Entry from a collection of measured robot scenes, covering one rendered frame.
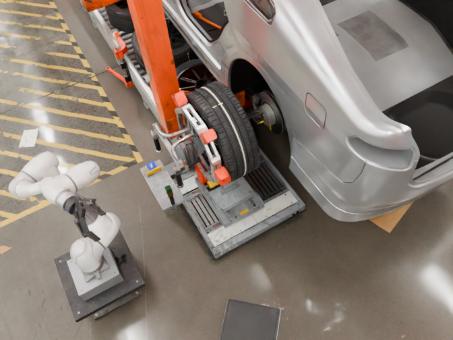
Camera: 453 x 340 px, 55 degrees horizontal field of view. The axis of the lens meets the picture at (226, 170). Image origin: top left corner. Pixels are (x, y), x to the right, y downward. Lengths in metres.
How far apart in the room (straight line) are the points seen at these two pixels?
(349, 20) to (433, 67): 0.69
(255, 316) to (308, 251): 0.80
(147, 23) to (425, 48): 1.98
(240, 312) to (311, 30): 1.75
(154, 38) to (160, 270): 1.72
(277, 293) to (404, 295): 0.90
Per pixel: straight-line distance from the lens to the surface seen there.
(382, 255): 3.57
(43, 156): 2.76
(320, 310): 3.33
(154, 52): 2.85
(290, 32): 2.33
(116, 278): 3.10
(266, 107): 3.03
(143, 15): 2.68
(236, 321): 2.92
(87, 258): 2.94
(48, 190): 2.20
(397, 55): 3.41
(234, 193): 3.44
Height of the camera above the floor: 3.15
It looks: 55 degrees down
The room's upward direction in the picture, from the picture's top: 6 degrees counter-clockwise
